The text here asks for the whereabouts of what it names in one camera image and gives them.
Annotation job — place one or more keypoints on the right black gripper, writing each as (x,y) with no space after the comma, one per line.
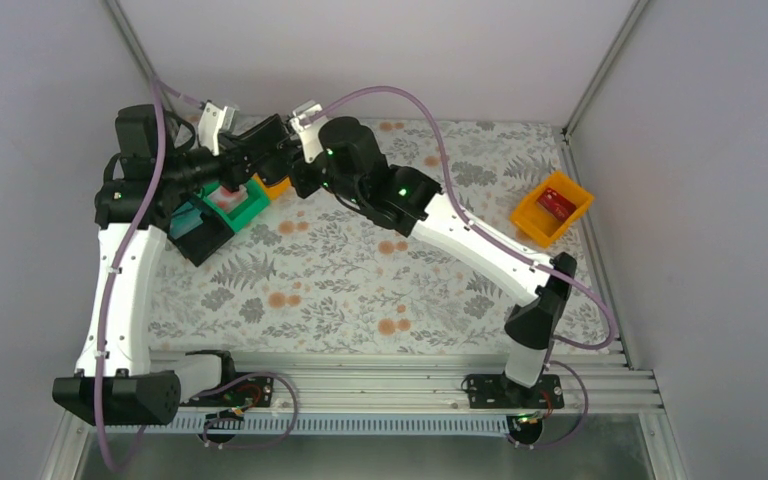
(306,172)

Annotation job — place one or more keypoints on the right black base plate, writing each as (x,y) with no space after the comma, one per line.
(496,391)

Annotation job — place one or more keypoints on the red card in bin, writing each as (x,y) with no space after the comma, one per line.
(556,204)

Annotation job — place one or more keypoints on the aluminium rail frame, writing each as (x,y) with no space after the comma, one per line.
(614,425)

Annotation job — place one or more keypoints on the teal card in black bin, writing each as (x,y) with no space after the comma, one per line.
(184,220)

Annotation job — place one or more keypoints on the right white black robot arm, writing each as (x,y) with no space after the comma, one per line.
(342,157)

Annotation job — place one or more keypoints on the orange bin back left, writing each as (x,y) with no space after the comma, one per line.
(273,191)

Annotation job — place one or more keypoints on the black card holder wallet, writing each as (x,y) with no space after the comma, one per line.
(264,140)

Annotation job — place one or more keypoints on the grey slotted cable duct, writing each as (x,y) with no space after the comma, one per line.
(262,423)

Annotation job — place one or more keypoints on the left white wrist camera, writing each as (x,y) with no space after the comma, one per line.
(214,120)

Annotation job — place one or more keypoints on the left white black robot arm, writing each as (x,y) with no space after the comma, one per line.
(190,185)

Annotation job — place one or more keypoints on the black bin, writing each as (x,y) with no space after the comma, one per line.
(201,243)

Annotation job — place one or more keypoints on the white red block green bin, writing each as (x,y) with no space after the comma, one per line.
(228,200)

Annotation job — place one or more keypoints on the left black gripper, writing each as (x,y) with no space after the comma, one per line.
(235,168)

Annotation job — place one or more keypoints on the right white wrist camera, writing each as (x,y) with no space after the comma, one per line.
(306,120)

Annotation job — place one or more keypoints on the floral patterned table mat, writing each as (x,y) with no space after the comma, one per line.
(309,276)

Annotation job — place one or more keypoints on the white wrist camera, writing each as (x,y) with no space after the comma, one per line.
(214,120)
(306,120)

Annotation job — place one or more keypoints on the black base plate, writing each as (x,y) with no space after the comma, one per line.
(253,392)
(496,391)

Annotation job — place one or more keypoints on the orange bin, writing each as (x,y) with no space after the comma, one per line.
(273,191)
(547,212)

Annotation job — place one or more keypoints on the orange bin right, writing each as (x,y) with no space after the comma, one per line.
(547,212)

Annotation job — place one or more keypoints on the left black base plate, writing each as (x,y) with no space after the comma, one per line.
(253,392)

